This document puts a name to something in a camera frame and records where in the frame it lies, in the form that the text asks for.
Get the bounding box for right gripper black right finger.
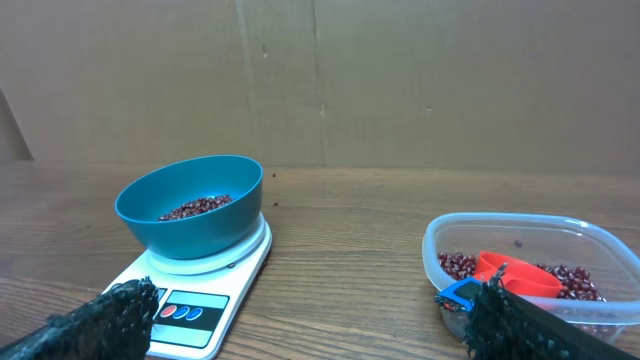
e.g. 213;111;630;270
463;265;639;360

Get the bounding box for red beans in container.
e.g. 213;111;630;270
437;251;605;302

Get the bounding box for blue metal bowl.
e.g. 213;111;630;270
114;155;264;260

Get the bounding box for orange measuring scoop blue handle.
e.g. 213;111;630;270
435;251;564;312

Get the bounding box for clear plastic bean container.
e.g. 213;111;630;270
422;212;639;343

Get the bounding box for red beans in bowl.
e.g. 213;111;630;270
158;195;234;222

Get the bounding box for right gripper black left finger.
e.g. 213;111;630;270
1;277;159;360

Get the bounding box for white digital kitchen scale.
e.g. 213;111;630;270
111;215;273;359

